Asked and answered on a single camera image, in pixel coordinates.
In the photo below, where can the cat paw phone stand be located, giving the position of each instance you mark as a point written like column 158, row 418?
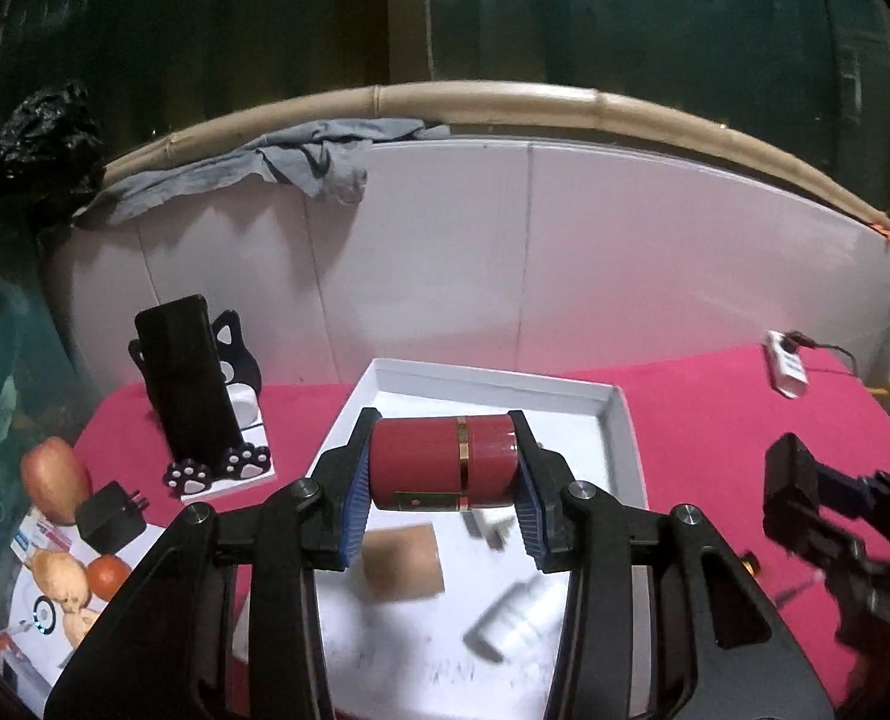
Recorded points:
column 246, row 465

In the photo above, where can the bamboo rail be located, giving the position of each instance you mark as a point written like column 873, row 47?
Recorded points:
column 527, row 101

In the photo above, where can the black charger with prongs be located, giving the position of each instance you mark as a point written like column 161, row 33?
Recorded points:
column 111, row 517

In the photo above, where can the red apple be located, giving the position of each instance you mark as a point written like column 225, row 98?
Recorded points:
column 55, row 480

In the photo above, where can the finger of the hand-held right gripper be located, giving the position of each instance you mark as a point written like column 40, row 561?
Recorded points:
column 812, row 551
column 842, row 491

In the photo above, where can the black plastic bag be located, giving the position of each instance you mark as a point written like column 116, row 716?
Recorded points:
column 40, row 142

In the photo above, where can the small medicine box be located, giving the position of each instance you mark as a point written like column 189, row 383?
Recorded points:
column 40, row 536

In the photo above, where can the grey cloth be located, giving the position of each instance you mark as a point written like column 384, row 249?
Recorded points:
column 302, row 157

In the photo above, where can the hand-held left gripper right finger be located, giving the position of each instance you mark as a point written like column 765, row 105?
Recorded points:
column 531, row 502

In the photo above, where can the white plastic bottle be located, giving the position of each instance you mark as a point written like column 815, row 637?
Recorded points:
column 516, row 619

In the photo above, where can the white paper sheet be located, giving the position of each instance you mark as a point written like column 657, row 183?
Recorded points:
column 25, row 607

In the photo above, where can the black smartphone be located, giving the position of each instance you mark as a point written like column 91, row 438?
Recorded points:
column 186, row 375

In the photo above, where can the white tray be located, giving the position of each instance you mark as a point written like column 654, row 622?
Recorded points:
column 415, row 645

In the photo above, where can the grey metal part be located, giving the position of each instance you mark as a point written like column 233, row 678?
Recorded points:
column 490, row 529

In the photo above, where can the red tablecloth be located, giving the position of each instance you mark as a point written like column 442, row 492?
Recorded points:
column 715, row 427

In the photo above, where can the white handheld device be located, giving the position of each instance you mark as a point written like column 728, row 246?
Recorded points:
column 14, row 664

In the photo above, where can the small orange fruit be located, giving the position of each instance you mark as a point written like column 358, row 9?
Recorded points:
column 108, row 577

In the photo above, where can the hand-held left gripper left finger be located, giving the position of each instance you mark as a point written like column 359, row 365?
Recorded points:
column 359, row 495

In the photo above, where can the orange clip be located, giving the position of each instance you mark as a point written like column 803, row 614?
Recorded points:
column 887, row 232

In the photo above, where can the white power adapter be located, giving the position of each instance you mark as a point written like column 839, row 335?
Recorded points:
column 788, row 367

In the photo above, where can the brown tape roll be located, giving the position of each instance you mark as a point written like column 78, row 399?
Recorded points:
column 404, row 562

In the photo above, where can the red cylinder container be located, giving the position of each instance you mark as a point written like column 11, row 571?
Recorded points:
column 415, row 457

